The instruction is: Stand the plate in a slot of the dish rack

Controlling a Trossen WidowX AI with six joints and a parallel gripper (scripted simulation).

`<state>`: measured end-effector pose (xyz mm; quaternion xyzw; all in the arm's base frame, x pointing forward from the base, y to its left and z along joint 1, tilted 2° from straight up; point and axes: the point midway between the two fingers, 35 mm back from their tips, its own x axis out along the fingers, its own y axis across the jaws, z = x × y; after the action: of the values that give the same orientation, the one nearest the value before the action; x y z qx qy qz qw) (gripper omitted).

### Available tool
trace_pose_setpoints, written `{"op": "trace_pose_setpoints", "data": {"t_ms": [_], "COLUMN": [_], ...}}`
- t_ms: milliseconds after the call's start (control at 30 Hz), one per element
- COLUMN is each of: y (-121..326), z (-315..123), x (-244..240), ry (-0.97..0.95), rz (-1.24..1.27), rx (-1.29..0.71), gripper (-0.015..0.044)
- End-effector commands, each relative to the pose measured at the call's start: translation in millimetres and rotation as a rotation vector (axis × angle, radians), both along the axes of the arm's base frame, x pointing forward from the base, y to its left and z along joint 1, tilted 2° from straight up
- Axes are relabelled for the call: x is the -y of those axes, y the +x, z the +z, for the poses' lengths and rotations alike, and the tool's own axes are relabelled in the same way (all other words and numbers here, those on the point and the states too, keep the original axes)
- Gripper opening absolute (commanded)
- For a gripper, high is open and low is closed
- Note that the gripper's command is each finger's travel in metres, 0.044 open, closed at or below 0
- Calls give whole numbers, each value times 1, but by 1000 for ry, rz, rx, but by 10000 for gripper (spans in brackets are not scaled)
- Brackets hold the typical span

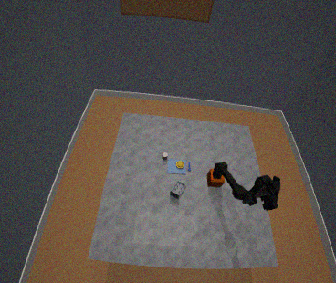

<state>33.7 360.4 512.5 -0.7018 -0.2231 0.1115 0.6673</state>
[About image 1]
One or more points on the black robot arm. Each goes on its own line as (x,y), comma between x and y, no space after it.
(239,191)

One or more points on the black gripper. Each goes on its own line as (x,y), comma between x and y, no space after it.
(264,191)

